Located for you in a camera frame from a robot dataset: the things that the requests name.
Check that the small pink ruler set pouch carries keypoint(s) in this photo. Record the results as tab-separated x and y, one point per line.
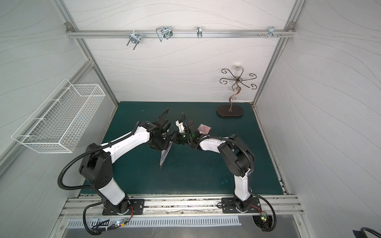
203	129

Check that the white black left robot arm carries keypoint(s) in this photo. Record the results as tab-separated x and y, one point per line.
97	167

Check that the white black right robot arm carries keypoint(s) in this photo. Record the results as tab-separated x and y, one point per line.
236	155

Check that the metal clamp hook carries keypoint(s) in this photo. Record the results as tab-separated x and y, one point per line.
272	33
134	39
164	32
199	32

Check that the aluminium top crossbar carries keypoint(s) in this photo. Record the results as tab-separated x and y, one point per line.
177	34

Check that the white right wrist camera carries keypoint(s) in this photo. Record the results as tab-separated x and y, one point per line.
180	125

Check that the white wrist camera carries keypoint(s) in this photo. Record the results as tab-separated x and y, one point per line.
163	124
180	125

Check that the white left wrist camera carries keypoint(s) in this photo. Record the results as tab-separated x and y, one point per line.
163	124

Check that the copper wire jewelry stand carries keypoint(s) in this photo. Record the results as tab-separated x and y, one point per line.
232	110

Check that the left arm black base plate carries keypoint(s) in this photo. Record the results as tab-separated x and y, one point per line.
135	206

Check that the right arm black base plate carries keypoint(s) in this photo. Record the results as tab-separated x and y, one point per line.
232	205

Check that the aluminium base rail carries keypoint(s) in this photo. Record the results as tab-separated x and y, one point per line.
181	205

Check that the white perforated cable duct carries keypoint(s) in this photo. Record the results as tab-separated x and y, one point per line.
155	222

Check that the white wire basket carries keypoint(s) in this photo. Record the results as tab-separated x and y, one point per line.
58	124

